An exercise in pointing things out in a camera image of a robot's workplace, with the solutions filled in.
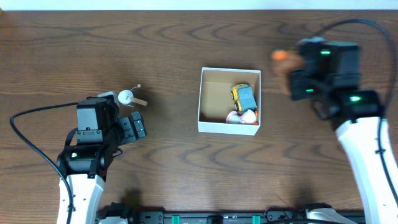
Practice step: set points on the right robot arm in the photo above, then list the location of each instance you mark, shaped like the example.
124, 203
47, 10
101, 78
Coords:
329, 78

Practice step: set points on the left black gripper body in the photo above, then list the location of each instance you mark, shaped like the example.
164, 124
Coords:
127, 129

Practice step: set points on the white cardboard box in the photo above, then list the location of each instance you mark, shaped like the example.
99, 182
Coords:
216, 102

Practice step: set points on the pink duck toy with hat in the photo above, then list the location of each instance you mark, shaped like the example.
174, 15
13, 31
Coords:
249, 117

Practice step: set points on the brown plush toy orange top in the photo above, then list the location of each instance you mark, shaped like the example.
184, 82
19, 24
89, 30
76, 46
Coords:
284, 62

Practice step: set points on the yellow grey toy truck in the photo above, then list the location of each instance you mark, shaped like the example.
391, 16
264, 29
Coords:
243, 97

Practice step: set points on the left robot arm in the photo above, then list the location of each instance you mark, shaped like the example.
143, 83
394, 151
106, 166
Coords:
88, 152

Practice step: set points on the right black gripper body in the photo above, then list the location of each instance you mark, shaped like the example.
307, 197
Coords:
316, 86

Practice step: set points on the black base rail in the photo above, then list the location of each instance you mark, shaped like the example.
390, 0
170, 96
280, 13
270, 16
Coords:
312, 213

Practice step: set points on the white drum toy wooden handle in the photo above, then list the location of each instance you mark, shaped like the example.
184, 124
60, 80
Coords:
127, 98

